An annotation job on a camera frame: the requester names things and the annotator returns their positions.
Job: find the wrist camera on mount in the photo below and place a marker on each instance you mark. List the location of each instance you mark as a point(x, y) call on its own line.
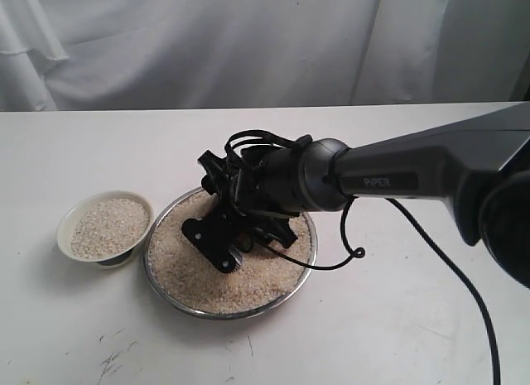
point(213, 236)

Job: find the rice in white bowl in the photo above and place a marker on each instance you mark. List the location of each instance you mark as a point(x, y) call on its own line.
point(110, 227)

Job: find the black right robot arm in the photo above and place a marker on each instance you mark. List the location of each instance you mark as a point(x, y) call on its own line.
point(478, 167)

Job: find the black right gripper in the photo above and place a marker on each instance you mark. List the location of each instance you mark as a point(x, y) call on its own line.
point(247, 229)

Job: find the white ceramic bowl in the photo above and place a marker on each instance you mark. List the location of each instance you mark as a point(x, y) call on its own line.
point(67, 226)

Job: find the round metal tray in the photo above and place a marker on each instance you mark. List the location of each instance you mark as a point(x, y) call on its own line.
point(232, 312)

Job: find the rice heap in tray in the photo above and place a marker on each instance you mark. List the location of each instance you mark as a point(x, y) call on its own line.
point(265, 285)

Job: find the white backdrop curtain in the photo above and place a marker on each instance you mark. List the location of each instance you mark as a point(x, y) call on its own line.
point(167, 54)

